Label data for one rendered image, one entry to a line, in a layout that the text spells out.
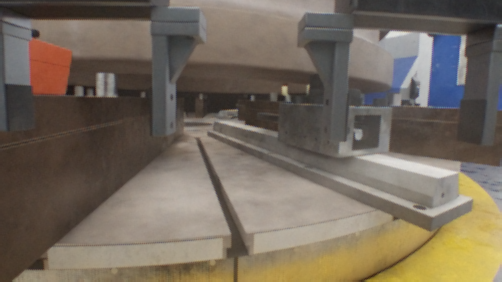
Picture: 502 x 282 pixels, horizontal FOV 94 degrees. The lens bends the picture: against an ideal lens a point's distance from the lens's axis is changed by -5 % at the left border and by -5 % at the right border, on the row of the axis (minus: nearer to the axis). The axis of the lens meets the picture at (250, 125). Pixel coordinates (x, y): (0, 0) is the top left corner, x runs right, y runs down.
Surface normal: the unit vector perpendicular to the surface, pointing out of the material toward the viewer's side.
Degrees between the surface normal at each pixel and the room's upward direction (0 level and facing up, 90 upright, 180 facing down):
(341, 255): 90
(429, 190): 72
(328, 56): 90
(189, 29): 90
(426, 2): 90
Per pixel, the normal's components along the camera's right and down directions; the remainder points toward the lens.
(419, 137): -0.63, 0.06
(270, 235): 0.30, 0.11
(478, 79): -1.00, -0.03
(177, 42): 0.02, 0.10
